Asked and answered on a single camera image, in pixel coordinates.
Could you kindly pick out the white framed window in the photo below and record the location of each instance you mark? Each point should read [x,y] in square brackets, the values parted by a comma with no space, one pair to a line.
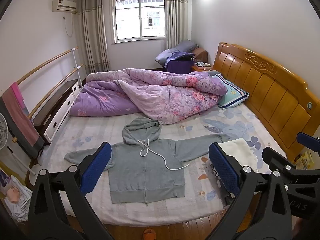
[140,17]

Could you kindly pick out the floral bed sheet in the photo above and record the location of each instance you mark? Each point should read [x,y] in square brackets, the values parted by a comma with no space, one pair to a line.
[100,130]

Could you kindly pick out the white air conditioner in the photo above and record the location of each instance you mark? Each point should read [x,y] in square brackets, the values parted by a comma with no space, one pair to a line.
[63,5]

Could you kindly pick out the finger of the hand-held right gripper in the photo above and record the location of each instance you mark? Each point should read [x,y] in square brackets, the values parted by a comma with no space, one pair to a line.
[280,160]
[308,141]

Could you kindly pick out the grey pillow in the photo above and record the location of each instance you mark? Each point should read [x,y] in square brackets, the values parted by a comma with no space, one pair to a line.
[186,47]

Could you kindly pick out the wooden bed headboard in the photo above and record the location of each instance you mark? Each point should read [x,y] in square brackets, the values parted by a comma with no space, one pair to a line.
[272,90]

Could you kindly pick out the white folded cloth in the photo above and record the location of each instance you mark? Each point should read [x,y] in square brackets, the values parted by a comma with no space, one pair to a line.
[240,150]

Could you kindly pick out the brown chair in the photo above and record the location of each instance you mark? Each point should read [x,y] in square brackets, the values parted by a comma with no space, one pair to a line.
[201,54]

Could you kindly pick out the pile of light clothes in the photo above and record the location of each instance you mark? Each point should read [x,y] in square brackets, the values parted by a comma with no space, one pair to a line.
[20,202]

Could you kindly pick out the pink and grey hanging towel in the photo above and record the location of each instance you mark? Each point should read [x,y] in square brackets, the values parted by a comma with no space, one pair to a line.
[20,120]

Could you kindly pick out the purple floral quilt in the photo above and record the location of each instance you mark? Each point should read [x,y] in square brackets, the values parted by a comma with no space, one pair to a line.
[175,97]

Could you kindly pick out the white standing fan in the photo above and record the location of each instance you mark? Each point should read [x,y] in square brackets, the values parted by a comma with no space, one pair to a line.
[3,130]

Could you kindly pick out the light green pillow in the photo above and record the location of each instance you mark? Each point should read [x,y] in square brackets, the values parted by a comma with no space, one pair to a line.
[233,93]

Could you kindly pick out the yellow packet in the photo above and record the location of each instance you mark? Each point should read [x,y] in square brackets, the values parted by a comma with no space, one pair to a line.
[306,160]

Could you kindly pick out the wooden nightstand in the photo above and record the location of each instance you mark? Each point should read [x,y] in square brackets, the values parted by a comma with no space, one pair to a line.
[200,69]

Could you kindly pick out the white cabinet with dark top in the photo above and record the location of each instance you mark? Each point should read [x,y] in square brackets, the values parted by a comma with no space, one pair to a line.
[57,97]

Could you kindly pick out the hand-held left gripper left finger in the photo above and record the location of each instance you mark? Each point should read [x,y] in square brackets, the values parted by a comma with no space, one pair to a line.
[95,167]

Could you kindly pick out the grey zip hoodie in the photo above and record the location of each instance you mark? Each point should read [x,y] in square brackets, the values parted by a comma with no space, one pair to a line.
[145,170]

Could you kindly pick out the lavender pillow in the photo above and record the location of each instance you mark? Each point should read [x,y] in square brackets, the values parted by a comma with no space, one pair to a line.
[165,56]

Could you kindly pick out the beige striped curtain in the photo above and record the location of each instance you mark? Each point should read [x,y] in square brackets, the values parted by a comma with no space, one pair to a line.
[176,15]
[93,35]

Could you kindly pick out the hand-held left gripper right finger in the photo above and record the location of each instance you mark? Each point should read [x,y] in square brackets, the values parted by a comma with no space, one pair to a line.
[225,167]

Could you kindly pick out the orange slipper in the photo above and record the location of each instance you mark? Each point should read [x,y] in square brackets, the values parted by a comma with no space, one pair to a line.
[149,234]

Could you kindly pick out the wooden ballet barre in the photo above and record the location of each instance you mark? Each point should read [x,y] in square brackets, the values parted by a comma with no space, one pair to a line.
[76,58]

